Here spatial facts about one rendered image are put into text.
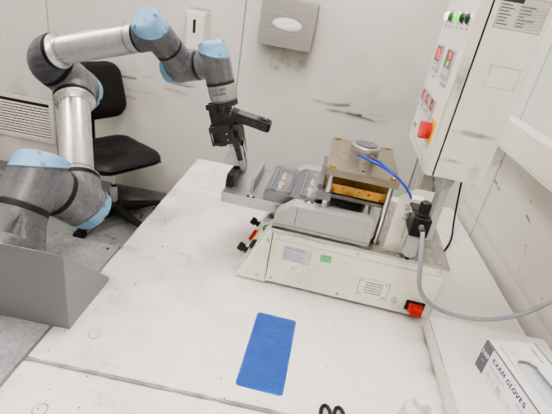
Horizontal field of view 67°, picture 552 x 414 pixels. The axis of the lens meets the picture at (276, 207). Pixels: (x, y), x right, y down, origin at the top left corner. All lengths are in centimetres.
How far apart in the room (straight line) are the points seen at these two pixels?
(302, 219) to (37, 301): 62
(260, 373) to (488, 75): 77
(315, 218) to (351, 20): 171
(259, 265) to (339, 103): 168
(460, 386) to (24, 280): 94
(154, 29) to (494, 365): 106
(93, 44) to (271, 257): 70
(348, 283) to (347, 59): 171
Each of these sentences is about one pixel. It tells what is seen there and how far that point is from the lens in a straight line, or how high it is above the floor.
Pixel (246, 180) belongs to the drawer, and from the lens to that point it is 123.
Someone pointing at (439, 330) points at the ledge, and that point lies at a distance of 115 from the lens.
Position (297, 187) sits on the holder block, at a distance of 118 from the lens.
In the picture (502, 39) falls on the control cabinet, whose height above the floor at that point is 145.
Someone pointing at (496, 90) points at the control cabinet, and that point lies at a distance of 100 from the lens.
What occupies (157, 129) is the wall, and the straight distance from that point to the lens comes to 293.
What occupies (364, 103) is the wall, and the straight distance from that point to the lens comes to 267.
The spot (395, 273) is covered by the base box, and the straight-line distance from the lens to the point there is 114.
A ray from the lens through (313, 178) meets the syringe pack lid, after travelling 124.
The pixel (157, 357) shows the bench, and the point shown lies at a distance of 97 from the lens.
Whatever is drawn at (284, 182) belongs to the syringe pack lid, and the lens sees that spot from 117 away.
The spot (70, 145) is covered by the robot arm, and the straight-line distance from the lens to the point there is 125.
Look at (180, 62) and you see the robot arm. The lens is 116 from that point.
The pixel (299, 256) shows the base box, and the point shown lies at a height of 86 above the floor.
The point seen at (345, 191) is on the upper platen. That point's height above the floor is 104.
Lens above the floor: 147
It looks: 27 degrees down
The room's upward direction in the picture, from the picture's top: 10 degrees clockwise
